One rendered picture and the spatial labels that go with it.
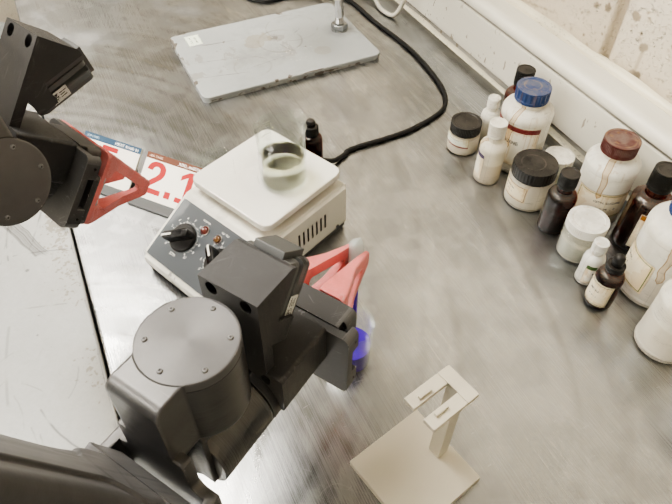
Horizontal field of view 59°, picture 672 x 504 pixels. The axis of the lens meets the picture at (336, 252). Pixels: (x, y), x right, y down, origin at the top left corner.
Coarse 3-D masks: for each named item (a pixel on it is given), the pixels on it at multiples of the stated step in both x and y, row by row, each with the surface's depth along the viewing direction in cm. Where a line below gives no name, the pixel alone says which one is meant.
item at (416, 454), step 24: (432, 384) 44; (456, 384) 44; (456, 408) 43; (408, 432) 54; (432, 432) 54; (360, 456) 52; (384, 456) 52; (408, 456) 52; (432, 456) 52; (456, 456) 52; (384, 480) 51; (408, 480) 51; (432, 480) 51; (456, 480) 51
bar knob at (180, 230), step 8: (184, 224) 64; (168, 232) 63; (176, 232) 63; (184, 232) 62; (192, 232) 63; (168, 240) 64; (176, 240) 64; (184, 240) 64; (192, 240) 63; (176, 248) 64; (184, 248) 63
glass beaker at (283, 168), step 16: (272, 112) 61; (288, 112) 61; (256, 128) 60; (272, 128) 62; (288, 128) 62; (304, 128) 60; (256, 144) 60; (272, 144) 58; (288, 144) 58; (304, 144) 60; (272, 160) 60; (288, 160) 60; (304, 160) 62; (272, 176) 61; (288, 176) 61; (304, 176) 63; (288, 192) 63
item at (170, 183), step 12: (144, 168) 75; (156, 168) 75; (168, 168) 74; (180, 168) 74; (156, 180) 74; (168, 180) 74; (180, 180) 74; (192, 180) 73; (156, 192) 74; (168, 192) 74; (180, 192) 73
